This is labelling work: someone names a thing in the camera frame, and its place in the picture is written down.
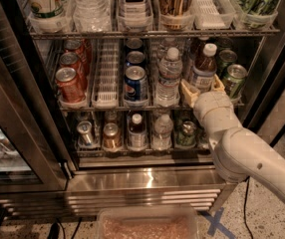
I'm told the black cable on floor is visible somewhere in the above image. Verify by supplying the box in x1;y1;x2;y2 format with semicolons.
242;178;255;239

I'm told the clear plastic bin on floor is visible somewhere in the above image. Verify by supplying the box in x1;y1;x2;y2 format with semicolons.
96;205;198;239

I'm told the green can bottom left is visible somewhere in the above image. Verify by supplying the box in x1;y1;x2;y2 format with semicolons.
176;120;196;148

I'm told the clear water bottle middle shelf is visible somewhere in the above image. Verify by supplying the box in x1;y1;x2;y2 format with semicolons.
155;47;182;107

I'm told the silver can bottom shelf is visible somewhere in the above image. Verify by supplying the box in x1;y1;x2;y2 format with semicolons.
77;120;95;145

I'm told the bronze can bottom shelf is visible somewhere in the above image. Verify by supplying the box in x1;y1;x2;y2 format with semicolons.
103;122;121;149

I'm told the fridge glass door left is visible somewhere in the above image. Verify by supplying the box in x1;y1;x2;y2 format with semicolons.
0;0;68;193

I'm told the tea bottle shelf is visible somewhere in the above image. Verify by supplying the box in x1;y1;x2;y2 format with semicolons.
129;114;147;150
119;0;151;28

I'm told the tea bottle top shelf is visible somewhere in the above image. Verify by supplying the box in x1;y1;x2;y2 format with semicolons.
119;0;151;28

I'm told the blue label tea bottle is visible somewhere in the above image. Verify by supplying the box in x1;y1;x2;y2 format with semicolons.
189;43;217;93

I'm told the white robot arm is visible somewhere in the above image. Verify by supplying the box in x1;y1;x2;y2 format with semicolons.
180;80;285;204

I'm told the water bottle bottom shelf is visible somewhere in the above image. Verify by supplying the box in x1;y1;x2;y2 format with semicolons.
151;114;173;150

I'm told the green soda can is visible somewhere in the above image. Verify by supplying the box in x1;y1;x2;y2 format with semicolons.
216;49;237;77
222;64;247;99

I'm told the front green soda can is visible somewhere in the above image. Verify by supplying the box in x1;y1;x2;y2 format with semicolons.
222;64;247;99

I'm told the clear water bottle top shelf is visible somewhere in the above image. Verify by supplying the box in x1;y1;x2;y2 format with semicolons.
73;0;112;33

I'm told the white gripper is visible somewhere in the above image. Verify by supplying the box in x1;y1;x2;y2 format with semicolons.
180;75;242;140

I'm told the front blue pepsi can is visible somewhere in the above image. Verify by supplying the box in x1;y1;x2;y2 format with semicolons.
125;66;147;102

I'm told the blue pepsi can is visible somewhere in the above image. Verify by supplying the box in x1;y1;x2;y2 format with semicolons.
126;51;145;68
125;66;147;102

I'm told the green can bottom right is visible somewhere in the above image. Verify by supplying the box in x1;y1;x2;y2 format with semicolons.
198;129;208;149

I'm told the tea bottle bottom shelf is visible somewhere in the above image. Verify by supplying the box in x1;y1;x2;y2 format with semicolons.
129;114;147;150

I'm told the front red soda can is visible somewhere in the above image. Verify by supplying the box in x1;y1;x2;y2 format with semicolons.
55;67;85;103

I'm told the clear water bottle shelf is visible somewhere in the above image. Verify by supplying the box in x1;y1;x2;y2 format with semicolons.
155;47;182;107
73;0;112;33

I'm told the red soda can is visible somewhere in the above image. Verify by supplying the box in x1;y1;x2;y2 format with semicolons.
59;52;87;91
55;67;85;103
64;39;90;75

